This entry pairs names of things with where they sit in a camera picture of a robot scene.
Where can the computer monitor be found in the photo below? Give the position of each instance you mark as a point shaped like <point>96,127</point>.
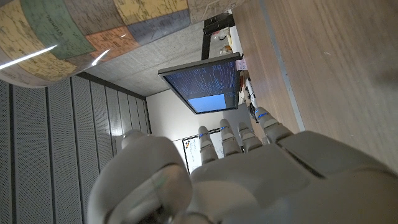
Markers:
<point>205,85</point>

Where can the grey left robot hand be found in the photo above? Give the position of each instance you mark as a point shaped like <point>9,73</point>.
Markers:
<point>255,183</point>

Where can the rolled colourful map tube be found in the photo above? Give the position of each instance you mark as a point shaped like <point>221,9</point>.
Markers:
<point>62,34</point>

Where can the whiteboard with black frame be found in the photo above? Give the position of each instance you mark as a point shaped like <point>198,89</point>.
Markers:
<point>192,151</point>

